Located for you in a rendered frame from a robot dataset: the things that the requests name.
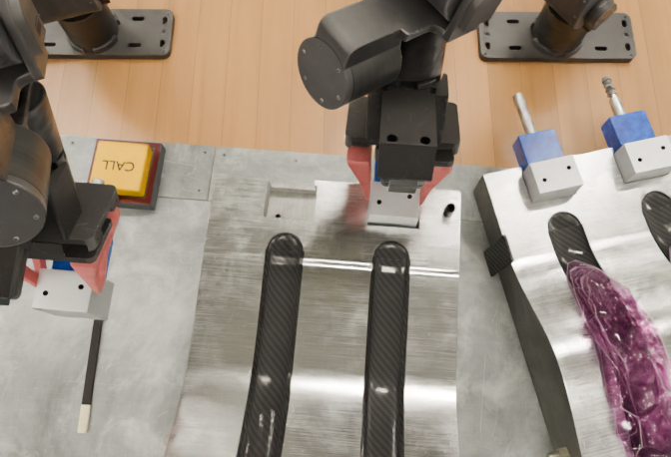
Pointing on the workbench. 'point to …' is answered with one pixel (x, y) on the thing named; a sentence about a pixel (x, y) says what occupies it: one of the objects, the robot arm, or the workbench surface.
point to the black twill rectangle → (498, 255)
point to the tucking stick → (90, 376)
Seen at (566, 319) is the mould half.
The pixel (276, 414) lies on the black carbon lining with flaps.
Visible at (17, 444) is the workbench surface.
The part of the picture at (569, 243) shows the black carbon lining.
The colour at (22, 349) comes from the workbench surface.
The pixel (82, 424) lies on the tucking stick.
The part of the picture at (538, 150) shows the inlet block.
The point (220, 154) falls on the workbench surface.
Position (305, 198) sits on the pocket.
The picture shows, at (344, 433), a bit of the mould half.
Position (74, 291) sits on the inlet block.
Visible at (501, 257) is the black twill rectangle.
